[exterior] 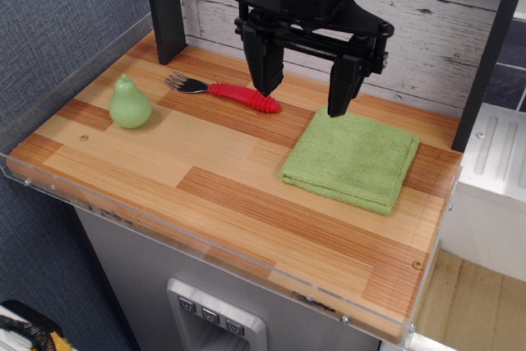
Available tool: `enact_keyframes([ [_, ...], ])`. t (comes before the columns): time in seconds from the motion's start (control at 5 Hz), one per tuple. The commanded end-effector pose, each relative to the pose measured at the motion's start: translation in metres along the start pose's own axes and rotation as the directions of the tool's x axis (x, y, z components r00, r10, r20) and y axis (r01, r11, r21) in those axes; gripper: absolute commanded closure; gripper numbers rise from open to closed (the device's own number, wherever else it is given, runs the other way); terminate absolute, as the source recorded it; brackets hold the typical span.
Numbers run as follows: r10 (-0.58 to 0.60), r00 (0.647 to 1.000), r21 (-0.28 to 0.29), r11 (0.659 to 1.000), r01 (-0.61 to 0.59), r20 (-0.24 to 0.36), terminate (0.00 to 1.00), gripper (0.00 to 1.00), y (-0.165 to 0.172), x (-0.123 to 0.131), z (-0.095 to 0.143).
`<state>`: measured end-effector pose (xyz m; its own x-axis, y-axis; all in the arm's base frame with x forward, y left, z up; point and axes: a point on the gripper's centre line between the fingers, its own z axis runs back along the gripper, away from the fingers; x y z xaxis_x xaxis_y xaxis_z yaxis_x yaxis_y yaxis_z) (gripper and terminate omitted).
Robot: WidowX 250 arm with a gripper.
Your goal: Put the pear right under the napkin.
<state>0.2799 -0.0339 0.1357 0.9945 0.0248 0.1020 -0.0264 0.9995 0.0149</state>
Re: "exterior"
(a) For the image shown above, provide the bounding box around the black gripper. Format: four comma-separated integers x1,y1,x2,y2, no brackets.
235,0,395,117

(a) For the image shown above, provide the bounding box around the green plastic pear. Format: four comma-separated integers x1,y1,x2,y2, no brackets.
108,74,152,129

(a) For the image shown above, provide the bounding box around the green folded towel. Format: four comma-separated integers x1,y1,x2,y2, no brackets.
279,107,420,215

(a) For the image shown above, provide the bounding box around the white ridged appliance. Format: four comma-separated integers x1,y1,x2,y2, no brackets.
439,104,525,280

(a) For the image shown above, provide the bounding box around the silver toy fridge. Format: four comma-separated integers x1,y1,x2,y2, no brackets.
76,209,381,350

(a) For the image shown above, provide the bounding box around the silver dispenser button panel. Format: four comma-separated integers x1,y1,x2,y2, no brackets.
166,278,268,350

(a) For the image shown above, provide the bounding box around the black and yellow object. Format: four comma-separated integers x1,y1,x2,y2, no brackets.
1,299,75,351

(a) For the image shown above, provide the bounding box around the red handled metal fork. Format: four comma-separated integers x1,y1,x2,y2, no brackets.
164,72,281,113

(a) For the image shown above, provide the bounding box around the dark left frame post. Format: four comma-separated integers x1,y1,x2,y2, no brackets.
149,0,187,65

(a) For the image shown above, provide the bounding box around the dark frame post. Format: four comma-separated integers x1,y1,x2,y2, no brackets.
451,0,519,153
149,0,187,65

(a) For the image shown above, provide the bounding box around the dark right frame post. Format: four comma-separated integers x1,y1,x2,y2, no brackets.
451,0,519,153

